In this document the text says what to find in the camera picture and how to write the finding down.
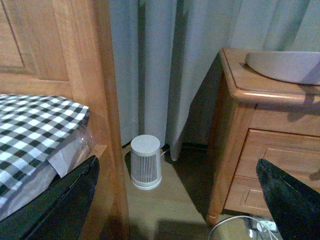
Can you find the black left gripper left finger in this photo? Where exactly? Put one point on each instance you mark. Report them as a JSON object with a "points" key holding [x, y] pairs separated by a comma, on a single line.
{"points": [[59, 212]]}

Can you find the black white checkered bedsheet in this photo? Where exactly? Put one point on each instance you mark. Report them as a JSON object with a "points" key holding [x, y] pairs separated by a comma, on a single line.
{"points": [[31, 128]]}

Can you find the wooden bed headboard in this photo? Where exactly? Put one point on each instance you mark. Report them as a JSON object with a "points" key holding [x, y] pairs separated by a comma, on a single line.
{"points": [[64, 48]]}

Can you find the wooden nightstand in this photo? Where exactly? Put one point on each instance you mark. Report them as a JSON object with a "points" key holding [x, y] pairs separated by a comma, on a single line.
{"points": [[257, 117]]}

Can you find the white power strip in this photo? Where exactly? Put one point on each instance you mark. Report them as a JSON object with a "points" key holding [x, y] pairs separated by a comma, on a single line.
{"points": [[261, 229]]}

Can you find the plastic wrapped mattress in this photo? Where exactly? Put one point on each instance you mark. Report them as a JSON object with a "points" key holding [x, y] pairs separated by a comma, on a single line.
{"points": [[67, 156]]}

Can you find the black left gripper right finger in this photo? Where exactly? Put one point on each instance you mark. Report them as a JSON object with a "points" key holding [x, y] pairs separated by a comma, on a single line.
{"points": [[294, 206]]}

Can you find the white ribbed trash can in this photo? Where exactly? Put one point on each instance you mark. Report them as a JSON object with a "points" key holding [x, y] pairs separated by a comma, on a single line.
{"points": [[145, 162]]}

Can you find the grey curtain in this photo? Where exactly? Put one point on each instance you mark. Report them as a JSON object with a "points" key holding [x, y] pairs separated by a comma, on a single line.
{"points": [[167, 67]]}

